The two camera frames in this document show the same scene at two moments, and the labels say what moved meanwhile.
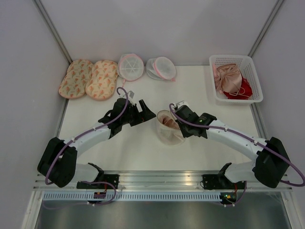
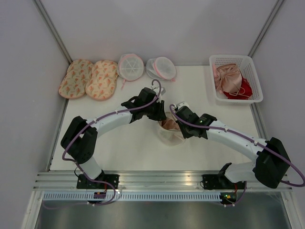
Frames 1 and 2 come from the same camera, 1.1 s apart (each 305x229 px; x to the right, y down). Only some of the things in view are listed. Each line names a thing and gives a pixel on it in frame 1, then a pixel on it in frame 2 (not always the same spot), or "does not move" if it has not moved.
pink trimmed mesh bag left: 130,67 does not move
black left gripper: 147,114 -> 160,115
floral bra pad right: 101,83 does not move
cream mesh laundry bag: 167,134 does not move
